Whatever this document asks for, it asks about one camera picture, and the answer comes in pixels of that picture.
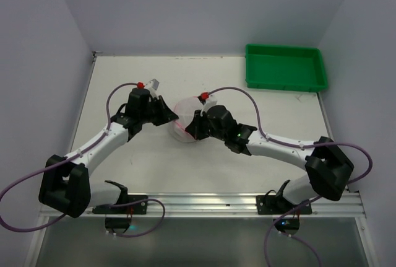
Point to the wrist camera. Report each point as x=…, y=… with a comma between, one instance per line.
x=207, y=100
x=150, y=85

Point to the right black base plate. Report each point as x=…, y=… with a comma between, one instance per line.
x=272, y=205

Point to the white mesh laundry bag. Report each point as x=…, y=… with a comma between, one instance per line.
x=185, y=110

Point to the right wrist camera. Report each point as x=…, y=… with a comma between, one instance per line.
x=207, y=100

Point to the green plastic tray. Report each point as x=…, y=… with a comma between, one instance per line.
x=289, y=68

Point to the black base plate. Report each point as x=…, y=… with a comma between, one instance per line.
x=133, y=204
x=272, y=205

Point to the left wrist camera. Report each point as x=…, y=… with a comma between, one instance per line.
x=150, y=85

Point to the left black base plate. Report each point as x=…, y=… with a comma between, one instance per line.
x=133, y=204

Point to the aluminium mounting rail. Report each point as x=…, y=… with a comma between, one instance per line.
x=238, y=205

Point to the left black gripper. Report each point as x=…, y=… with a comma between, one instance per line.
x=156, y=109

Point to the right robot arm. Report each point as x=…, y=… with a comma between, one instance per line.
x=327, y=168

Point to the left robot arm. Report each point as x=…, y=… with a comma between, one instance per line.
x=66, y=186

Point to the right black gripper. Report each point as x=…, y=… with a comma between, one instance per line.
x=203, y=123

